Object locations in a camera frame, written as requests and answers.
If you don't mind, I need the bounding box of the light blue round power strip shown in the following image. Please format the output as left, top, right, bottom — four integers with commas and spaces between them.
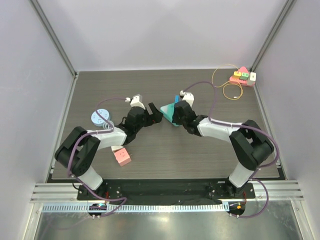
90, 108, 111, 127

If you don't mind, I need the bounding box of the pink cube socket adapter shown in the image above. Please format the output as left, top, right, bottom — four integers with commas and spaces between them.
113, 147, 132, 167

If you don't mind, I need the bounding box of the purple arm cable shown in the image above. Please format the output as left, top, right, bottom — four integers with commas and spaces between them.
179, 80, 280, 219
66, 97, 132, 180

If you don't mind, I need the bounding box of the yellow charging cable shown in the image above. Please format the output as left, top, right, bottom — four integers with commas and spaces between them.
211, 63, 244, 101

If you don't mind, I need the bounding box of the white cube socket adapter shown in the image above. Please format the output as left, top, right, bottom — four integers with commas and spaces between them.
110, 145, 123, 153

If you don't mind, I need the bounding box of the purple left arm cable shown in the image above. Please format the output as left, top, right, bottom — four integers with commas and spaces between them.
66, 97, 132, 180

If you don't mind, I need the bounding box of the green charger plug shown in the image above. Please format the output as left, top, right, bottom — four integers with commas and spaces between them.
239, 72, 250, 81

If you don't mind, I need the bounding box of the teal triangular power strip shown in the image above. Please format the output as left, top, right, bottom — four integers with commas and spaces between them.
160, 103, 179, 127

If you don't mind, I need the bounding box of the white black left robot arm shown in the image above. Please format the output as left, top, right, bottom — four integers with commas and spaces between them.
54, 102, 163, 200

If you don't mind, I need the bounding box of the aluminium frame post right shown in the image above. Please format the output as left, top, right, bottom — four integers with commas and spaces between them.
250, 0, 297, 71

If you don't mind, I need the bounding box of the white charger plug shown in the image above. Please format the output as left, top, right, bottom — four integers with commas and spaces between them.
248, 72, 257, 84

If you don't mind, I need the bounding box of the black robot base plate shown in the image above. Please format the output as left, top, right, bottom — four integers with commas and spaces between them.
93, 178, 256, 202

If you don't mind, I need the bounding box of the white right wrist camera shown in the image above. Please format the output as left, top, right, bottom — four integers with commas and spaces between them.
179, 90, 195, 107

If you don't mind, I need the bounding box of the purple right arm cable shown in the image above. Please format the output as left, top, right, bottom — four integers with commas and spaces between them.
179, 80, 280, 219

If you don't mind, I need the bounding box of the pink triangular power strip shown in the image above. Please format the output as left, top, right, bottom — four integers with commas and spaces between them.
229, 66, 257, 87

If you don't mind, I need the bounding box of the aluminium frame post left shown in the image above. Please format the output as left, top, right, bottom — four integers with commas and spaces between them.
29, 0, 77, 79

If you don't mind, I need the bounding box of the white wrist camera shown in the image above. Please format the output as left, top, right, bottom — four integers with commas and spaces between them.
179, 90, 195, 107
130, 94, 146, 110

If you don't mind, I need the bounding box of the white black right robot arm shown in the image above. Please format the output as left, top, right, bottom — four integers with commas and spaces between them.
172, 100, 276, 198

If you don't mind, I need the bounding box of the aluminium frame rail front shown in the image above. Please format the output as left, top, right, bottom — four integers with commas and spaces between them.
30, 179, 304, 206

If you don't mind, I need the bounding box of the aluminium frame post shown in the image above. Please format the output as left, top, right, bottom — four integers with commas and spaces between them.
250, 0, 297, 71
29, 0, 77, 79

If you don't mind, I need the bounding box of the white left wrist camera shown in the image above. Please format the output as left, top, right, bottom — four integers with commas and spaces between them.
130, 94, 146, 110

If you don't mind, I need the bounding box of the yellow charger plug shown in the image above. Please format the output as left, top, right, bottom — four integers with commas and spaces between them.
233, 71, 242, 79

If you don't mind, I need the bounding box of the blue plug adapter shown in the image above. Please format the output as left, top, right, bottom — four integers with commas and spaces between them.
174, 95, 180, 103

